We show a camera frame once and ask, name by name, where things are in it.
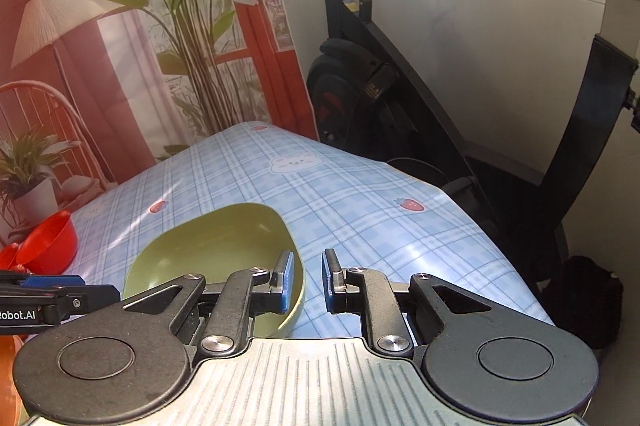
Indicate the orange plastic dish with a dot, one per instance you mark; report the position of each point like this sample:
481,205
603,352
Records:
9,381

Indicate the printed backdrop cloth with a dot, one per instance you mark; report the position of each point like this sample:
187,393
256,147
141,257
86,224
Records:
125,81

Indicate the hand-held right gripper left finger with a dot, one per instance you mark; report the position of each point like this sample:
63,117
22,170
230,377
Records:
287,282

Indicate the white furniture panel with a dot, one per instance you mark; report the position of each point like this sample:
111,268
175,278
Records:
620,6

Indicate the black exercise bike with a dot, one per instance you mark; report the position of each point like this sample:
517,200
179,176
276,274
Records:
365,71

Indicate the blue plaid tablecloth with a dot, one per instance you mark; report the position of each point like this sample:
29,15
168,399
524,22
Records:
350,206

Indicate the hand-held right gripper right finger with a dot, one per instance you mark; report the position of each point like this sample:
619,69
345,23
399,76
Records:
329,283

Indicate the green plastic bowl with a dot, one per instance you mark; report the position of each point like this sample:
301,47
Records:
200,251

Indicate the small red plastic bowl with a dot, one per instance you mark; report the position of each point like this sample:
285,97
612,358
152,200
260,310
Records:
10,256

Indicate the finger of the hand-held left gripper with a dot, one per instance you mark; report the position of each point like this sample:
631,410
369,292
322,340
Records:
52,281

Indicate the black knitted bag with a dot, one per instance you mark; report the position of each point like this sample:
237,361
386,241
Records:
585,301

